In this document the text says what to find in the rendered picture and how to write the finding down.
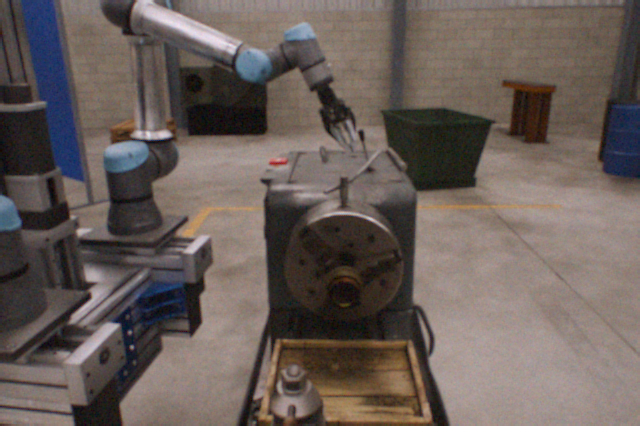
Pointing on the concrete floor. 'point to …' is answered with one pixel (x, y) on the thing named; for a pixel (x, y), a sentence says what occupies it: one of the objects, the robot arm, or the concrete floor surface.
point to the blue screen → (58, 89)
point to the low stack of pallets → (134, 130)
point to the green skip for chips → (437, 145)
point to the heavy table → (530, 109)
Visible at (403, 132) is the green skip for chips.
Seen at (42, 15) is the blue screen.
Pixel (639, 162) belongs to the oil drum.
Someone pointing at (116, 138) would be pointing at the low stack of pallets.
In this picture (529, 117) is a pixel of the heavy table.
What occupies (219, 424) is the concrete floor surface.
